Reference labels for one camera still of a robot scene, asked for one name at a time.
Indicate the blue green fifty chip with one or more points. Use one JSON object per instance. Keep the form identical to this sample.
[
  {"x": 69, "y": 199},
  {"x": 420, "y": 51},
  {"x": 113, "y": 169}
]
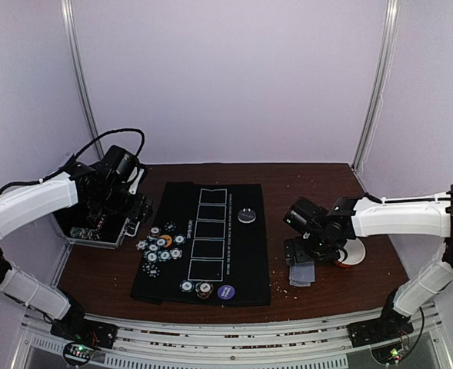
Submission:
[{"x": 179, "y": 239}]

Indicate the aluminium poker chip case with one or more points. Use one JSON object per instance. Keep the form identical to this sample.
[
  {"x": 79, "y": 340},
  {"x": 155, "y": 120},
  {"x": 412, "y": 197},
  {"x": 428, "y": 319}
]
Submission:
[{"x": 73, "y": 224}]

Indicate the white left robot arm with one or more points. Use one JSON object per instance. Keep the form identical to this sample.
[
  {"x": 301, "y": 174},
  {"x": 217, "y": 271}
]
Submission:
[{"x": 22, "y": 203}]

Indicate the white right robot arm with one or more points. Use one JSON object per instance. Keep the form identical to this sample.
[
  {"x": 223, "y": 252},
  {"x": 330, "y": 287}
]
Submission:
[{"x": 429, "y": 215}]

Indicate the purple small blind button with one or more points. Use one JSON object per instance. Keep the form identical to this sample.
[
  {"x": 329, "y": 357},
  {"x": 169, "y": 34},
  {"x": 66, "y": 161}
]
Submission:
[{"x": 226, "y": 292}]

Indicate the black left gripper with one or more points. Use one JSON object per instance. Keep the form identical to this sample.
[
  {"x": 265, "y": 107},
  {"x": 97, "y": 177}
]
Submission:
[{"x": 108, "y": 208}]

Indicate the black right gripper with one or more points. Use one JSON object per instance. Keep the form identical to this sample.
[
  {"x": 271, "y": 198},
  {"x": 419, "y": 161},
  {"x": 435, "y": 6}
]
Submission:
[{"x": 301, "y": 251}]

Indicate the orange big blind button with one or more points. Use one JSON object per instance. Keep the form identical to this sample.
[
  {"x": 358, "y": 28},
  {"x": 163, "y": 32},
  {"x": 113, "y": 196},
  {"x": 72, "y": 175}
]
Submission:
[{"x": 166, "y": 240}]

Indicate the aluminium frame post right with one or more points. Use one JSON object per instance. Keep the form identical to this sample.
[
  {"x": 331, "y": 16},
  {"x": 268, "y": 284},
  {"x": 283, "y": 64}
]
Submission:
[{"x": 381, "y": 75}]

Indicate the black poker play mat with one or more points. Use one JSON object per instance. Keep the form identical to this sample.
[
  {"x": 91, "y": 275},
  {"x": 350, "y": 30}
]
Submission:
[{"x": 219, "y": 248}]

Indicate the mixed colour chip stack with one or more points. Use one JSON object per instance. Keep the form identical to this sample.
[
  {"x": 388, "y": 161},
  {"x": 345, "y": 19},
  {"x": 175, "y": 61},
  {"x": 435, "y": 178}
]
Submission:
[{"x": 204, "y": 289}]

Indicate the dark dealer button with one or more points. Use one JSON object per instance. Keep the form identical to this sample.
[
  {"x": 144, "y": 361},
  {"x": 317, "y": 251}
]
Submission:
[{"x": 247, "y": 216}]

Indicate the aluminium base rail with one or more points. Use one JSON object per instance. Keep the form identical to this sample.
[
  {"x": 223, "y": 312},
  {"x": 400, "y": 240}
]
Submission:
[{"x": 309, "y": 343}]

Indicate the orange white bowl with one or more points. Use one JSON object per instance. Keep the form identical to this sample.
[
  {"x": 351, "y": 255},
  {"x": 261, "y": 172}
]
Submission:
[{"x": 353, "y": 253}]

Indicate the red black hundred chip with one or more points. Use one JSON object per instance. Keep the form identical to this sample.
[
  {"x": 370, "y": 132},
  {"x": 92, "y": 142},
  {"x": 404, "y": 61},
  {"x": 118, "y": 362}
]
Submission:
[{"x": 154, "y": 232}]

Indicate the aluminium frame post left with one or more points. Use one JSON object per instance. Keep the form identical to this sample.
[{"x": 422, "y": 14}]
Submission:
[{"x": 68, "y": 19}]

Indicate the aluminium frame post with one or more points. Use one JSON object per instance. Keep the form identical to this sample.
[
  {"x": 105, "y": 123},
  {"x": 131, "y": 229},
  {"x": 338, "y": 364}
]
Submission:
[
  {"x": 381, "y": 75},
  {"x": 68, "y": 19}
]

